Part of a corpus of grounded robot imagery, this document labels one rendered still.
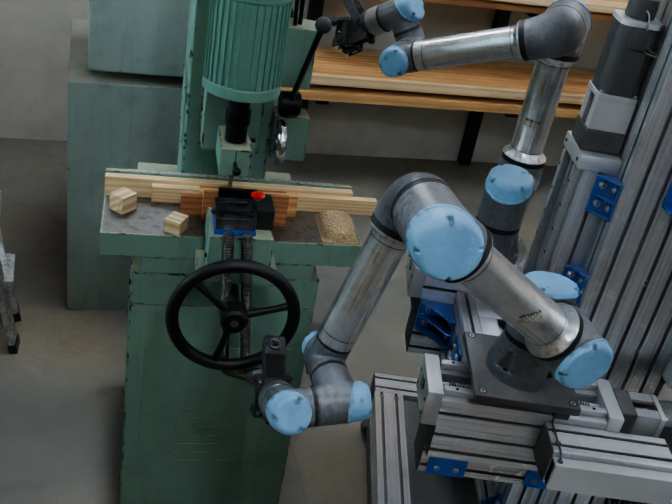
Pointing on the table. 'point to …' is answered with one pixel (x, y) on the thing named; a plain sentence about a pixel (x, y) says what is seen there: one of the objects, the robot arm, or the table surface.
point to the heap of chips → (336, 227)
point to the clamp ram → (235, 193)
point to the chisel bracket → (227, 153)
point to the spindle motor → (246, 49)
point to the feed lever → (291, 104)
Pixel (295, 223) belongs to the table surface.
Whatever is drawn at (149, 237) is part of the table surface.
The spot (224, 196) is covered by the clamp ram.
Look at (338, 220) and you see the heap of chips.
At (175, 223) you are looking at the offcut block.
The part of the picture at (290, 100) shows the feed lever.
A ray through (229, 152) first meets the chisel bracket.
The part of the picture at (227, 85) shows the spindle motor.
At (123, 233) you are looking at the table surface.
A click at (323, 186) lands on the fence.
